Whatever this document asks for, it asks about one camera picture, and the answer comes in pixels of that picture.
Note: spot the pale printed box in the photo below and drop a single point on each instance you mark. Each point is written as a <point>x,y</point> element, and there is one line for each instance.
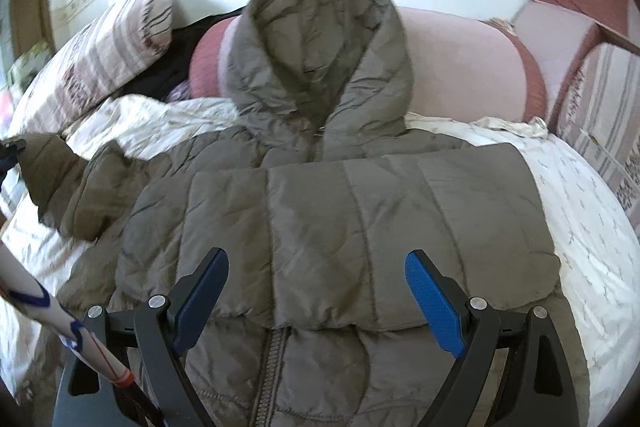
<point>25,59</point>

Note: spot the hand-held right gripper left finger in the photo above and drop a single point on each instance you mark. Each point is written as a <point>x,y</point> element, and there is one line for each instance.
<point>200,302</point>

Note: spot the olive hooded puffer jacket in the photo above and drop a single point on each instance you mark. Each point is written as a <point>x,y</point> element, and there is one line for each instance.
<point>325,217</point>

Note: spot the striped floral backrest cushion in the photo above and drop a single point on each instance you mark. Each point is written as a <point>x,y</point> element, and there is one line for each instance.
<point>600,117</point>

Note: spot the pink bolster cushion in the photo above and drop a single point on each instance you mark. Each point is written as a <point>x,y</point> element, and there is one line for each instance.
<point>450,57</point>

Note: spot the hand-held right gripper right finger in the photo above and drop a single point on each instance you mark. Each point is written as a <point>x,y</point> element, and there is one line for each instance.
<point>435,302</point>

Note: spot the white printed stick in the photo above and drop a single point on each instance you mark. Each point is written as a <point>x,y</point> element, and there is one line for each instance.
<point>30,287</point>

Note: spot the striped floral pillow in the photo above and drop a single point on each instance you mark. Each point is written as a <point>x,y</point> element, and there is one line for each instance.
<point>100,57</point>

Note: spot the wooden door with stained glass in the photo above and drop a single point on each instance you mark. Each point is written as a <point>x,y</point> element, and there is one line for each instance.
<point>32,7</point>

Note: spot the white quilted bedspread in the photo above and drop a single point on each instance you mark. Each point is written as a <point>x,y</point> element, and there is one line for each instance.
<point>575,207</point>

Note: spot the dark cloth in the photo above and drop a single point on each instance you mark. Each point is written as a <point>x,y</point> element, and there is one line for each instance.
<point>160,77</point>

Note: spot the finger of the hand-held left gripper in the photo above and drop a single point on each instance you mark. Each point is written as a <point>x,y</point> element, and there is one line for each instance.
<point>12,147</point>

